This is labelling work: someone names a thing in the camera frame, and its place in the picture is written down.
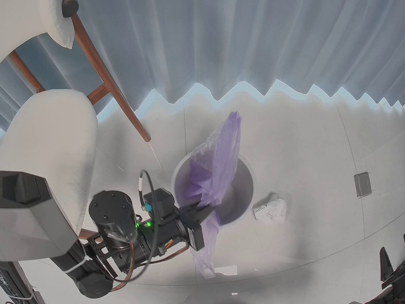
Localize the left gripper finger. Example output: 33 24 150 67
189 205 219 225
179 201 205 214

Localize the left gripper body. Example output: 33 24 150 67
139 206 207 256

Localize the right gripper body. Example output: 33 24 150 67
381 267 405 298

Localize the purple plastic bag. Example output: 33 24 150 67
183 110 244 280

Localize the white trash bin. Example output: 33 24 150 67
170 152 255 227

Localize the crumpled white paper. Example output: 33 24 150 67
252 194 287 224

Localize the white cushioned wooden chair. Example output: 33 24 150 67
0 0 153 244

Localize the white curtain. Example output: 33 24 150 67
0 0 405 133

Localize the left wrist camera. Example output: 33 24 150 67
143 188 176 225

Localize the black cable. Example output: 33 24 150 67
107 169 159 283

